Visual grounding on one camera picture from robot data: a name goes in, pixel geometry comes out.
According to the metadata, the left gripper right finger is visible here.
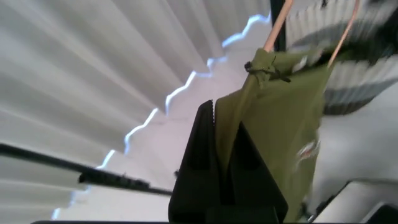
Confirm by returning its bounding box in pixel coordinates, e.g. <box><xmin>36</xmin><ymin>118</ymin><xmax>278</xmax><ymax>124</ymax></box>
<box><xmin>223</xmin><ymin>121</ymin><xmax>289</xmax><ymax>223</ymax></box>

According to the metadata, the white curtain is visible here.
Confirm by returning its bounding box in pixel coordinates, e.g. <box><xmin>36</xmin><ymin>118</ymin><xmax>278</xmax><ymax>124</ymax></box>
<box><xmin>0</xmin><ymin>0</ymin><xmax>271</xmax><ymax>224</ymax></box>

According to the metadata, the white laundry basket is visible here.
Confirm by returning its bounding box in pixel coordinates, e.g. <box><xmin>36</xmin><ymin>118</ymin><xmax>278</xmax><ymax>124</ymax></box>
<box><xmin>285</xmin><ymin>0</ymin><xmax>398</xmax><ymax>116</ymax></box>

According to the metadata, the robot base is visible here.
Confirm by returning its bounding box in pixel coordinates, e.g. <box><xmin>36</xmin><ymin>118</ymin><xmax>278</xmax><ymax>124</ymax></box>
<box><xmin>310</xmin><ymin>179</ymin><xmax>398</xmax><ymax>224</ymax></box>

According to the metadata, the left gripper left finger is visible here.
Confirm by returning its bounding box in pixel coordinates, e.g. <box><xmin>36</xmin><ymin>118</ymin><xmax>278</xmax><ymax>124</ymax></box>
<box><xmin>168</xmin><ymin>99</ymin><xmax>224</xmax><ymax>223</ymax></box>

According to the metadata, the black clothes rack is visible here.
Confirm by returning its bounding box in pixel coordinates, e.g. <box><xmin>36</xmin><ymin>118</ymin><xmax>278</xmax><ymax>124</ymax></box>
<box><xmin>0</xmin><ymin>0</ymin><xmax>287</xmax><ymax>197</ymax></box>

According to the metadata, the green long-sleeved shirt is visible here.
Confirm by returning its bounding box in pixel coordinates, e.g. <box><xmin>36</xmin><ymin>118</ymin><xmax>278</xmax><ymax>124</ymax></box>
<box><xmin>214</xmin><ymin>48</ymin><xmax>333</xmax><ymax>222</ymax></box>

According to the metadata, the pink clothes hanger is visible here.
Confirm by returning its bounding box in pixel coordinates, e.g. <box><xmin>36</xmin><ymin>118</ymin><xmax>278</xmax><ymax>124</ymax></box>
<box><xmin>263</xmin><ymin>0</ymin><xmax>361</xmax><ymax>68</ymax></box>

